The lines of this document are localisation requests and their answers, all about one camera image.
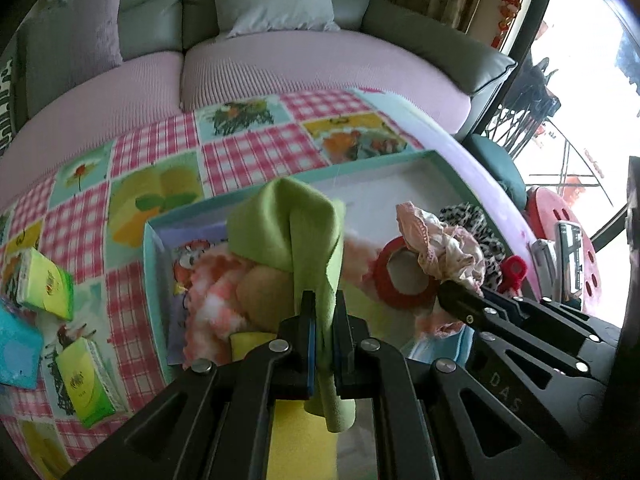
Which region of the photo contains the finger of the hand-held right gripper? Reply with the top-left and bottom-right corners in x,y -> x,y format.
437,280 -> 621,361
465,326 -> 621,476

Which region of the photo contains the green tissue packet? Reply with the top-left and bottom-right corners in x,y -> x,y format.
54,336 -> 128,430
0,247 -> 76,322

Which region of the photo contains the beige lace scrunchie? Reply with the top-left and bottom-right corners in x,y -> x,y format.
396,201 -> 486,291

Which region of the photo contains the black smartphone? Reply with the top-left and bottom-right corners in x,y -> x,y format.
556,220 -> 585,308

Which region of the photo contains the green cloth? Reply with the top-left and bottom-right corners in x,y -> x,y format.
226,177 -> 357,433

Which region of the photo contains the red ring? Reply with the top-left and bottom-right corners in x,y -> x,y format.
372,236 -> 443,308

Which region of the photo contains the silver phone stand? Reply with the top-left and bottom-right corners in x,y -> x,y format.
530,239 -> 557,291

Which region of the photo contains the yellow green sponge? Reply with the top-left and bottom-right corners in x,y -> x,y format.
230,330 -> 341,480

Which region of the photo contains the purple cushion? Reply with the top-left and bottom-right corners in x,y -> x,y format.
22,0 -> 128,116

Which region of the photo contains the red scrunchie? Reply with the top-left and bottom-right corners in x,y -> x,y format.
500,255 -> 529,293

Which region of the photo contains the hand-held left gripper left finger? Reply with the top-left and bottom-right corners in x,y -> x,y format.
60,290 -> 318,480

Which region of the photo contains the teal stool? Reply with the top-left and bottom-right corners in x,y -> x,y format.
470,133 -> 528,211

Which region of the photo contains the black white patterned cushion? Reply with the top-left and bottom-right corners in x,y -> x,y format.
0,57 -> 16,156

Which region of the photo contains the beige makeup sponge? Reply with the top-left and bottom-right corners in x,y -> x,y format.
235,265 -> 306,333

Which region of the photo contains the black iron railing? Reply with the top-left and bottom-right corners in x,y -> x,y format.
480,55 -> 616,196

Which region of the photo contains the grey sofa pink seat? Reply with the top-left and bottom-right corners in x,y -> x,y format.
0,0 -> 518,171

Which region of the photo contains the teal square tin box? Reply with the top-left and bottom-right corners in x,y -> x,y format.
0,296 -> 45,391

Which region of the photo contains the teal shallow cardboard box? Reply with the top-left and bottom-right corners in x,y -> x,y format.
142,149 -> 538,480

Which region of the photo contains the red round stool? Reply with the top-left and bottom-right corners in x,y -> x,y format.
525,185 -> 608,318

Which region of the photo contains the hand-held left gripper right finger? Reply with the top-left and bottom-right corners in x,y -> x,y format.
332,290 -> 566,480

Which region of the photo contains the leopard print scrunchie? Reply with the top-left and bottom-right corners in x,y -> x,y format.
440,202 -> 507,291

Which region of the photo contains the red hanging decoration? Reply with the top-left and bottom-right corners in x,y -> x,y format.
492,0 -> 536,48

